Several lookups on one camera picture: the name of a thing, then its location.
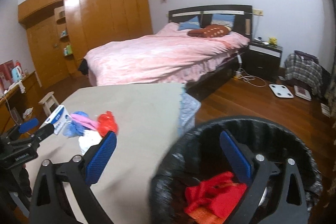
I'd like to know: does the red plastic bag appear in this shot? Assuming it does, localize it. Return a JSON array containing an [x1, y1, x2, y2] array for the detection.
[[97, 111, 118, 138]]

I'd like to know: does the blue pillow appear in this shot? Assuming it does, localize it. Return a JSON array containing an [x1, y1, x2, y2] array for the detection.
[[211, 14, 235, 28], [178, 16, 201, 31]]

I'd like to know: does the dark headboard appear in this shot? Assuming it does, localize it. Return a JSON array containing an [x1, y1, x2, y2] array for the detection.
[[167, 5, 253, 40]]

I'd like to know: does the wooden wardrobe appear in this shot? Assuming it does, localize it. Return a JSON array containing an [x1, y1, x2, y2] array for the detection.
[[18, 0, 153, 88]]

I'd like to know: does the pink foam net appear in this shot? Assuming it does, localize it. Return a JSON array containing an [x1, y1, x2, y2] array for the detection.
[[70, 114, 99, 130]]

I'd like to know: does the white bathroom scale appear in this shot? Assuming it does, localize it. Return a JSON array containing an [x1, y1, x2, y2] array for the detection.
[[269, 84, 294, 99]]

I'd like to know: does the blue pillow left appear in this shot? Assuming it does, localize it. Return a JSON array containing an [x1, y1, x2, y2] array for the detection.
[[178, 16, 201, 31]]

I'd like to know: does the white charger cable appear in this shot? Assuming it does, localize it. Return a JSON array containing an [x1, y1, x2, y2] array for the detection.
[[235, 53, 267, 88]]

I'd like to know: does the pink bed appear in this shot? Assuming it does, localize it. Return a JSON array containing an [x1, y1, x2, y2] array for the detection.
[[84, 23, 249, 86]]

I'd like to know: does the blue pillow right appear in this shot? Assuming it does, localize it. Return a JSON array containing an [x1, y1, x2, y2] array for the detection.
[[211, 14, 235, 28]]

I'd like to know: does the orange foam net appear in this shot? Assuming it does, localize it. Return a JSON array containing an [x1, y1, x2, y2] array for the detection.
[[188, 207, 225, 224]]

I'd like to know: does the blue plastic bag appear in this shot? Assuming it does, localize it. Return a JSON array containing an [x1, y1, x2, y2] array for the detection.
[[63, 121, 86, 138]]

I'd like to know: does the white plastic bag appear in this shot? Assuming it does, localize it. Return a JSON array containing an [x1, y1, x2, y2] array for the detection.
[[78, 130, 102, 155]]

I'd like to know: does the wooden side desk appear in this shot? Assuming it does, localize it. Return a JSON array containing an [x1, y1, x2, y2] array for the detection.
[[1, 72, 46, 134]]

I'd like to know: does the dark nightstand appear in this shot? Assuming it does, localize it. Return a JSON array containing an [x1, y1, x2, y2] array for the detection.
[[243, 42, 282, 83]]

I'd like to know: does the black trash bin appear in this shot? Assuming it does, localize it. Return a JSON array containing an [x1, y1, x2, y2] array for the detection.
[[149, 116, 323, 223]]

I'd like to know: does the white blue box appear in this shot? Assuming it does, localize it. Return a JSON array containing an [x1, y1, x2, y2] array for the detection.
[[42, 105, 71, 135]]

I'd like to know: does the red picture box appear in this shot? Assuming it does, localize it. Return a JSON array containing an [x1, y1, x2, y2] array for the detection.
[[1, 60, 14, 90]]

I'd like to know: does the black garment on bed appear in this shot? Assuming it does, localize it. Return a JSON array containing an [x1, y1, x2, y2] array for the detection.
[[77, 59, 89, 76]]

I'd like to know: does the white wooden stool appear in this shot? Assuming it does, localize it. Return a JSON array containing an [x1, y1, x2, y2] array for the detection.
[[39, 92, 59, 117]]

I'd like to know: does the plaid bag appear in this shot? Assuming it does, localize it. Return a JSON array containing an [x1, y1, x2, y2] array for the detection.
[[284, 53, 322, 96]]

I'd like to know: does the light blue kettle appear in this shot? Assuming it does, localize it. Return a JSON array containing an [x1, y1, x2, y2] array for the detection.
[[11, 65, 23, 83]]

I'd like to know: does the brown dotted pillow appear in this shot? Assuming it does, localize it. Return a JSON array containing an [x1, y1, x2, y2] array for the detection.
[[187, 24, 231, 38]]

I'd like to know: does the red cloth bag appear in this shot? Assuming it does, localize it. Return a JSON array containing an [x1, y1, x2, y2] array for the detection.
[[184, 171, 248, 220]]

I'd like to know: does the yellow toy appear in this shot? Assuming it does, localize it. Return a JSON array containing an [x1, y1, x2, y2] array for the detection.
[[269, 37, 277, 46]]

